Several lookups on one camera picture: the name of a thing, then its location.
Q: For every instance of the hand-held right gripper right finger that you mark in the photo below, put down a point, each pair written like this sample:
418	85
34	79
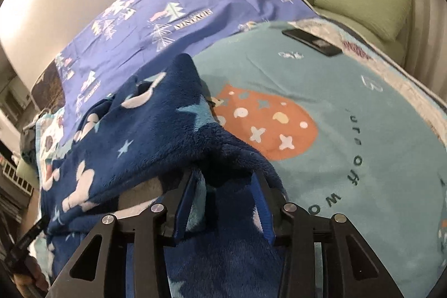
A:
265	214

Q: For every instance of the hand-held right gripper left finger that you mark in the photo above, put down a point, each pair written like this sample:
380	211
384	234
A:
185	207

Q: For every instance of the navy star print fleece garment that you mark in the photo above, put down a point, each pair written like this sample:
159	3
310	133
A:
157	130

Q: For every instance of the person's left hand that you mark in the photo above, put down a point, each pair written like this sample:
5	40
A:
33	275

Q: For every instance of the white shelf rack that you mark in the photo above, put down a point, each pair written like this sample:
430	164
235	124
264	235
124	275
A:
15	179

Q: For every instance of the small green cushion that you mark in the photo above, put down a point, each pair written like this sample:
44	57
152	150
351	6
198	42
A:
26	172

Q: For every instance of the dark grey bag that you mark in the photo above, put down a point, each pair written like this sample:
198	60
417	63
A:
28	141

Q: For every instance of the teal printed blanket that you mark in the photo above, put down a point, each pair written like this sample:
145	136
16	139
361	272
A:
349	109

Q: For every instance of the dark tree print panel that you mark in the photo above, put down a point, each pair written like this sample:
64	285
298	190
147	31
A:
47	88

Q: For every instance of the black phone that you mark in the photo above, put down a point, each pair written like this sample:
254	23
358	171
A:
310	39

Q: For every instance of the green sofa seat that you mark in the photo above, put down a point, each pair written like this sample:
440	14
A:
352	27

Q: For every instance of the large green cushion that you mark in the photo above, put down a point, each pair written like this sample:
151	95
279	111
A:
363	4

